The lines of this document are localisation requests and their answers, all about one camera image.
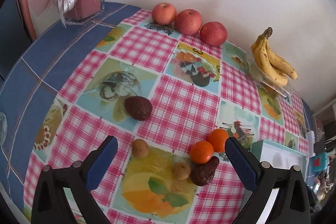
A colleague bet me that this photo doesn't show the orange tangerine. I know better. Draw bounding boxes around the orange tangerine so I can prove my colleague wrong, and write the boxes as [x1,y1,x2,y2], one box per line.
[207,128,229,153]
[189,140,214,164]

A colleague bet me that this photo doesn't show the small brown kiwi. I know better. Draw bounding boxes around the small brown kiwi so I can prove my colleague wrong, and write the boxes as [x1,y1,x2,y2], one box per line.
[173,162,191,181]
[131,139,149,159]

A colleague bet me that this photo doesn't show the large dark avocado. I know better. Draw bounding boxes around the large dark avocado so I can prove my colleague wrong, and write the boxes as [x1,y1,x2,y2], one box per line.
[124,96,153,121]

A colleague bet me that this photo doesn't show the white tray with teal rim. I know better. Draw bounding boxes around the white tray with teal rim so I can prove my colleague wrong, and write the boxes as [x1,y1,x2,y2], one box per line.
[252,140,310,223]

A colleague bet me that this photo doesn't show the teal tin box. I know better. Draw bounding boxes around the teal tin box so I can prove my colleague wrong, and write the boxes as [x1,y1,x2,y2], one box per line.
[312,152,329,173]

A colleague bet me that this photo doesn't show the black power adapter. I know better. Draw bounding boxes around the black power adapter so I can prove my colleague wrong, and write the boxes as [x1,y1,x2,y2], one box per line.
[314,139,325,155]

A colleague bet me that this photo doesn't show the white power strip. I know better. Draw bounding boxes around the white power strip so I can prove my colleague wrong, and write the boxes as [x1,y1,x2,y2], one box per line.
[306,130,315,144]

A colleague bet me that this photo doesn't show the glass mug with logo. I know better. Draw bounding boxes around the glass mug with logo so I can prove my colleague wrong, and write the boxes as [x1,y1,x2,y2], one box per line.
[0,112,7,146]

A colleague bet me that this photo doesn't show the clear plastic fruit container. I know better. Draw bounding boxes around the clear plastic fruit container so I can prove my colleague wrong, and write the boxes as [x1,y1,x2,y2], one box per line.
[246,51,291,99]

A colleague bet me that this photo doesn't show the blue underlying tablecloth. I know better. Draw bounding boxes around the blue underlying tablecloth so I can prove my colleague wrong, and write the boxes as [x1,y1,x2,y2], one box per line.
[1,3,139,213]

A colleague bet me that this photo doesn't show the upper spotted banana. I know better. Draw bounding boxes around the upper spotted banana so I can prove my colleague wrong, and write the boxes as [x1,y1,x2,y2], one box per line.
[262,27,298,80]

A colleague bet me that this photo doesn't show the pink checkered fruit tablecloth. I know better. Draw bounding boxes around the pink checkered fruit tablecloth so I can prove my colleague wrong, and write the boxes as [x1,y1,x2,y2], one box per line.
[23,10,309,223]

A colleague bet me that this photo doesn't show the lower yellow banana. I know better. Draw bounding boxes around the lower yellow banana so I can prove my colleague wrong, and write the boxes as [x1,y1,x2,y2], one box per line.
[251,34,288,87]

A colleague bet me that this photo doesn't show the red apple nearest bananas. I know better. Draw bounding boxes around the red apple nearest bananas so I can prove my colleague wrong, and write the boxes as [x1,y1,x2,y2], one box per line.
[200,22,228,47]

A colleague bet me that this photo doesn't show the middle red apple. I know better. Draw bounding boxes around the middle red apple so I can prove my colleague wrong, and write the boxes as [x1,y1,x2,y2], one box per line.
[174,9,202,36]

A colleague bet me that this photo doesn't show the clear square vase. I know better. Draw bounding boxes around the clear square vase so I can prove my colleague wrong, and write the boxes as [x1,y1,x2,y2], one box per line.
[58,0,105,27]

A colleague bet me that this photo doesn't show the far pale red apple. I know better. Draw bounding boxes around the far pale red apple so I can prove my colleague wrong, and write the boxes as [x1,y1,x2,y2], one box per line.
[151,3,177,25]

